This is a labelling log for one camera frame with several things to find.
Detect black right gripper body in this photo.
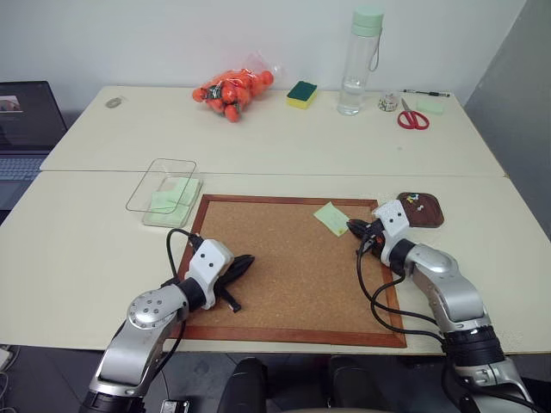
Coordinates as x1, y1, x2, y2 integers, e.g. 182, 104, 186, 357
362, 219, 389, 260

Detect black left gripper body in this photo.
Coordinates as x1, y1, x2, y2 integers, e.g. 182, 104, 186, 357
214, 267, 242, 314

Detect green sticky note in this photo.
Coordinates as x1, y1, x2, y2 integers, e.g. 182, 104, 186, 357
313, 201, 350, 237

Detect dark brown wooden tray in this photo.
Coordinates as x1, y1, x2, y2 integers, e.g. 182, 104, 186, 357
395, 191, 446, 229

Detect clear plastic box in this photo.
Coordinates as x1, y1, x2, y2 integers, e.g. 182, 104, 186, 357
125, 157, 204, 228

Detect pale green note pad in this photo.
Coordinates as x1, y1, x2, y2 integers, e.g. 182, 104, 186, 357
416, 100, 446, 116

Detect wood-framed cork board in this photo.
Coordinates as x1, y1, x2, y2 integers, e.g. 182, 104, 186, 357
170, 194, 408, 348

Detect stack of green notes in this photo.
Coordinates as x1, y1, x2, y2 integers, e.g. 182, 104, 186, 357
148, 176, 201, 215

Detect dark rounded shape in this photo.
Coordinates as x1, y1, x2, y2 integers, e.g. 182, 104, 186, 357
329, 354, 385, 409
217, 356, 269, 413

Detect yellow and green sponge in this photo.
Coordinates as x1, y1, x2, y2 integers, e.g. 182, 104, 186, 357
286, 79, 319, 109

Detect clear bottle with green lid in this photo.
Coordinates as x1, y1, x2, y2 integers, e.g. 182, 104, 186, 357
337, 5, 384, 116

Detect bag of small oranges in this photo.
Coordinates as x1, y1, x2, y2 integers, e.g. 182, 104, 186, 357
191, 51, 288, 124

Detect grey laptop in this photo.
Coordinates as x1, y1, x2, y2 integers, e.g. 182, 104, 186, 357
0, 80, 69, 212

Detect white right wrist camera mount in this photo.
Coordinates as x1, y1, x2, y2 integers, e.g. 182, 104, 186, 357
372, 199, 410, 266

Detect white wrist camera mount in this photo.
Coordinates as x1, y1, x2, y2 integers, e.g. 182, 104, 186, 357
372, 199, 410, 266
183, 239, 236, 311

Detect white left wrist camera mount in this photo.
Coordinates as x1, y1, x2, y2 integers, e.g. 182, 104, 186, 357
183, 239, 236, 311

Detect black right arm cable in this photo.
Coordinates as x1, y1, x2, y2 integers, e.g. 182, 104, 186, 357
370, 268, 440, 326
355, 240, 447, 345

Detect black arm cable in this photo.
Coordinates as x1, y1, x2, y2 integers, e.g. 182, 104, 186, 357
148, 227, 203, 384
355, 240, 447, 345
370, 268, 440, 326

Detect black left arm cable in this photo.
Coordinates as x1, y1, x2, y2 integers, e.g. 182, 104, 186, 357
148, 227, 203, 384

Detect red-handled scissors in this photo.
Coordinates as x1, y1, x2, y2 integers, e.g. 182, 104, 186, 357
396, 97, 431, 130

